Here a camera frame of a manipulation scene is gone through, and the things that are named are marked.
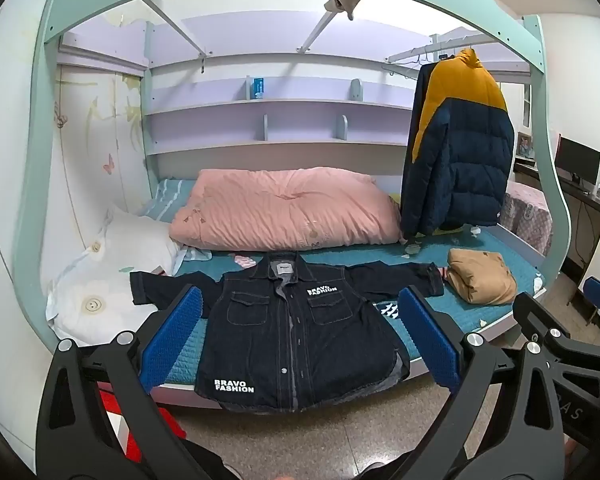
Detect white clothes rail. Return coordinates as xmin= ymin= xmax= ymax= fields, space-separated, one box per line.
xmin=384 ymin=30 xmax=531 ymax=82

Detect yellow navy puffer jacket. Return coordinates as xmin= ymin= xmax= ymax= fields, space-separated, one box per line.
xmin=400 ymin=49 xmax=515 ymax=239

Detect floral printed cabinet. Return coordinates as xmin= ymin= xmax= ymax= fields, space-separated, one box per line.
xmin=55 ymin=65 xmax=152 ymax=241

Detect light teal bunk bed frame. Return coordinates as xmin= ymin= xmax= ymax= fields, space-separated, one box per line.
xmin=10 ymin=0 xmax=576 ymax=411

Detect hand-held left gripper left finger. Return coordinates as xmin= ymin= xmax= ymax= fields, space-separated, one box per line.
xmin=36 ymin=285 xmax=206 ymax=480

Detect pink pillow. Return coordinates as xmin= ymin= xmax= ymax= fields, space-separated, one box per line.
xmin=169 ymin=167 xmax=403 ymax=252

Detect red white striped object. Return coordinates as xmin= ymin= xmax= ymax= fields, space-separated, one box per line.
xmin=97 ymin=390 xmax=187 ymax=461

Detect black computer monitor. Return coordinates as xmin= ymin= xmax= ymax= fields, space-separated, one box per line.
xmin=554 ymin=135 xmax=600 ymax=189

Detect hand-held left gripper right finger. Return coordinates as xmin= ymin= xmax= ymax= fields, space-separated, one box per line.
xmin=397 ymin=285 xmax=566 ymax=480

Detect folded tan garment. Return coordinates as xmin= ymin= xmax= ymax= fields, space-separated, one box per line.
xmin=446 ymin=248 xmax=519 ymax=305

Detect teal quilted bed sheet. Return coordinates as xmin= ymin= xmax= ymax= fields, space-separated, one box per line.
xmin=140 ymin=177 xmax=547 ymax=392

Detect lavender wall shelf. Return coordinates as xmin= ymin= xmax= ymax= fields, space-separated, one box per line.
xmin=145 ymin=75 xmax=431 ymax=157

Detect beige hanging cloth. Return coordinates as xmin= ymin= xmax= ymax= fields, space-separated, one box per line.
xmin=322 ymin=0 xmax=366 ymax=21

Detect white pillow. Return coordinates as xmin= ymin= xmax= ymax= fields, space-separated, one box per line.
xmin=45 ymin=205 xmax=182 ymax=347

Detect dark denim jacket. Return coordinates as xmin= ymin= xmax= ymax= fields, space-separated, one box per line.
xmin=130 ymin=251 xmax=446 ymax=413

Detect dark wooden desk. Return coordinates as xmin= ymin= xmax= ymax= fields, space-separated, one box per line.
xmin=512 ymin=157 xmax=600 ymax=281

